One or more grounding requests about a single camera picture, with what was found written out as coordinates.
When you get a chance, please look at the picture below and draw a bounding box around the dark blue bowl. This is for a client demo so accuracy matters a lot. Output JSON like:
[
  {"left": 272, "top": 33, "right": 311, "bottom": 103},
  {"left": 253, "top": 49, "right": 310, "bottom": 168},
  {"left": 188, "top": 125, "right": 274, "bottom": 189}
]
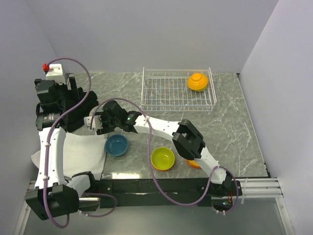
[{"left": 105, "top": 135, "right": 129, "bottom": 157}]

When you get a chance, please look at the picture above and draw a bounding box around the white wire dish rack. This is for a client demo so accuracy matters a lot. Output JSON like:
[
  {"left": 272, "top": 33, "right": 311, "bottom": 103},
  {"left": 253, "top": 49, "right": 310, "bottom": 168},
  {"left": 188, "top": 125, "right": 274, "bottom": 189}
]
[{"left": 141, "top": 68, "right": 217, "bottom": 112}]

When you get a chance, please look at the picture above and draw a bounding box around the lime green bowl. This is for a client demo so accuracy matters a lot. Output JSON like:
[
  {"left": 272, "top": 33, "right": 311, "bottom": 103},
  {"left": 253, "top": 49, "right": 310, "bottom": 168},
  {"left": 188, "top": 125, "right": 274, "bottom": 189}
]
[{"left": 151, "top": 147, "right": 175, "bottom": 171}]

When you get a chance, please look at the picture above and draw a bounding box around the large orange bowl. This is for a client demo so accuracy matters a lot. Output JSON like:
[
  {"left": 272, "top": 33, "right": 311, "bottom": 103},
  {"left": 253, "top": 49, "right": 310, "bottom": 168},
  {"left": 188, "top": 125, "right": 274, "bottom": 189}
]
[{"left": 187, "top": 73, "right": 209, "bottom": 92}]

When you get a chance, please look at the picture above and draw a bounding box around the patterned white blue bowl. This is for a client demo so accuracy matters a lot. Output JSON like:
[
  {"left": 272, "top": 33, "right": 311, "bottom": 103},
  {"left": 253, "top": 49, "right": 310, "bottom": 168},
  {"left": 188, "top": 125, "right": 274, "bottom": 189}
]
[{"left": 89, "top": 106, "right": 97, "bottom": 117}]

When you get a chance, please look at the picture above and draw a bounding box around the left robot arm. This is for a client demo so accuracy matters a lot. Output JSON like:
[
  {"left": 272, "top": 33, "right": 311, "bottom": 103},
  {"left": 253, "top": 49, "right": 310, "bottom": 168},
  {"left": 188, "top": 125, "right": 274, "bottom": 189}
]
[{"left": 25, "top": 75, "right": 98, "bottom": 220}]

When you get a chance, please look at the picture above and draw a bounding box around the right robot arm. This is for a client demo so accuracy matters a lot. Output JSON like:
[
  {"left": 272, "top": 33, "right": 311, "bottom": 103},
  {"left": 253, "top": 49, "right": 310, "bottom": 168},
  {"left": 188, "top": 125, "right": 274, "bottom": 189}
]
[{"left": 90, "top": 99, "right": 233, "bottom": 197}]

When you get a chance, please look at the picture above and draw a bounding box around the black cloth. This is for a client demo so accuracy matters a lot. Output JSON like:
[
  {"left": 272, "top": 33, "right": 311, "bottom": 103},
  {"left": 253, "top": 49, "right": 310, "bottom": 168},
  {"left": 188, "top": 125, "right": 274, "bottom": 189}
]
[{"left": 65, "top": 91, "right": 99, "bottom": 133}]

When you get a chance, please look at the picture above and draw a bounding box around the white paper towel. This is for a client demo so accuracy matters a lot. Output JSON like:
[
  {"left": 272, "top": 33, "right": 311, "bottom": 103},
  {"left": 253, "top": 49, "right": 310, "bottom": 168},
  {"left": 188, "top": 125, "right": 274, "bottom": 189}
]
[{"left": 31, "top": 128, "right": 107, "bottom": 181}]

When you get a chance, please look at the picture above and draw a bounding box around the right orange bowl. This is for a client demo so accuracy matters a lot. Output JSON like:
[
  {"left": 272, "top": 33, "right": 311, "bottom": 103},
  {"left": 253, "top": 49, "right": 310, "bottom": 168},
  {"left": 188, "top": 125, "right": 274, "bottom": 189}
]
[{"left": 186, "top": 160, "right": 201, "bottom": 169}]

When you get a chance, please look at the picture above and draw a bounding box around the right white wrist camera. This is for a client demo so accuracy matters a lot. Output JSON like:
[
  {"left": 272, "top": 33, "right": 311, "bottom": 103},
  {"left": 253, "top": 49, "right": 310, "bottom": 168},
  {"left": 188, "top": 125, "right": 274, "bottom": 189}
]
[{"left": 84, "top": 115, "right": 102, "bottom": 135}]

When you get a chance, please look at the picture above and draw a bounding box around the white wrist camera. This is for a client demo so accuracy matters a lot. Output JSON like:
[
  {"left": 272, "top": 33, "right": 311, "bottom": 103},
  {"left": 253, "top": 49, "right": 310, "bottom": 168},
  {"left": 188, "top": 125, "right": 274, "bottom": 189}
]
[
  {"left": 84, "top": 115, "right": 102, "bottom": 135},
  {"left": 43, "top": 64, "right": 67, "bottom": 85}
]

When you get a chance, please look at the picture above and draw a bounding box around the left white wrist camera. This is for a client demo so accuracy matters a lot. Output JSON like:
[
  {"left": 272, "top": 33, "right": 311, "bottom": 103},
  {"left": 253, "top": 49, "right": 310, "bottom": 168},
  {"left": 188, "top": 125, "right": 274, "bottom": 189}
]
[{"left": 43, "top": 64, "right": 67, "bottom": 85}]

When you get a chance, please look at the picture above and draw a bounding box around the black base frame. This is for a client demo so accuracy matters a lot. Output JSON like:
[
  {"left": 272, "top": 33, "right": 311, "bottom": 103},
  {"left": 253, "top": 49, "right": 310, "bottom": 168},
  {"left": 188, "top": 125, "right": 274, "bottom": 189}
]
[{"left": 82, "top": 178, "right": 243, "bottom": 207}]

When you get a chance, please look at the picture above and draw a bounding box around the aluminium rail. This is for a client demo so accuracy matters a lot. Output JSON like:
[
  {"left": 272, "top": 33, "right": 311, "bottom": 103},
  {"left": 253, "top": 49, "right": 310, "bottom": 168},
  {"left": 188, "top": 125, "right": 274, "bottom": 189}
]
[{"left": 24, "top": 178, "right": 284, "bottom": 201}]

